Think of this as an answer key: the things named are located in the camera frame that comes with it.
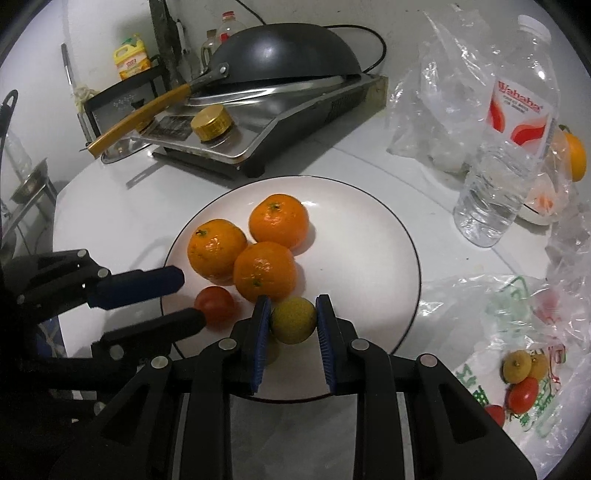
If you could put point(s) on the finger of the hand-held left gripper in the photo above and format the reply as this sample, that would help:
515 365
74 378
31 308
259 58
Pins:
138 286
157 325

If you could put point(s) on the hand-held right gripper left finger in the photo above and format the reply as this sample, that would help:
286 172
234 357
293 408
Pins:
261 341

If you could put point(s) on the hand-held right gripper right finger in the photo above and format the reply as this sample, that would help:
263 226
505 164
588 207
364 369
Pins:
325 346

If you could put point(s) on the yellow longan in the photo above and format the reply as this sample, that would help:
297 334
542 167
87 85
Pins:
517 364
293 321
540 364

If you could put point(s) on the red cherry tomato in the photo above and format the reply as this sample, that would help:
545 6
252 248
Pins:
217 302
521 394
495 414

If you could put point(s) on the white plate black rim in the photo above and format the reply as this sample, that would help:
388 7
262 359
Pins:
360 258

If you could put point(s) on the printed plastic bag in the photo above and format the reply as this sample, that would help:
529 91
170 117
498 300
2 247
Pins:
466 314

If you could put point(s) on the steel bowl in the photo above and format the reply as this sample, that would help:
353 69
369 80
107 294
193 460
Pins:
30 184

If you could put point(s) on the gold round cap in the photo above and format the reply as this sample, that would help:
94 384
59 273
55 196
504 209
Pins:
211 121

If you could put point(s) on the grey rag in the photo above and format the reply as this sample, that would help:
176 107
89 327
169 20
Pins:
82 94

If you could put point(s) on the black metal rack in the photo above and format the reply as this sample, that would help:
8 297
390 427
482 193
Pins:
120 85

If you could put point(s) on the silver gas stove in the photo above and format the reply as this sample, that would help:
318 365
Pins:
286 134

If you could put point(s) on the clear water bottle red label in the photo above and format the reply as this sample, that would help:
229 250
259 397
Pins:
489 194

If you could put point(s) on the yellow detergent bottle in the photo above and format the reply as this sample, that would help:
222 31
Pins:
131 60

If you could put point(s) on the steel pan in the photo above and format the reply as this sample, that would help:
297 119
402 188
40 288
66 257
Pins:
286 90

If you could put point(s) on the grey vertical pipe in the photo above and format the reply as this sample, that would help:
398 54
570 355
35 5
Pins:
161 37

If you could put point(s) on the white bowl orange print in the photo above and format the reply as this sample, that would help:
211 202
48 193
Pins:
545 203

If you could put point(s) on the crumpled clear plastic wrap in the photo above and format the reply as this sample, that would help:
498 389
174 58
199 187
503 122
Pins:
572 240

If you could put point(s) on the red-capped clear bottle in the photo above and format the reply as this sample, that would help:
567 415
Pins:
227 27

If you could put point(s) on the clear plastic bag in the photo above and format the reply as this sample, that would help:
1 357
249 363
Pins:
438 92

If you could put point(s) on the mandarin orange with leaf stem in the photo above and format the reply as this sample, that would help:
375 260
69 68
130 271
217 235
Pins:
577 154

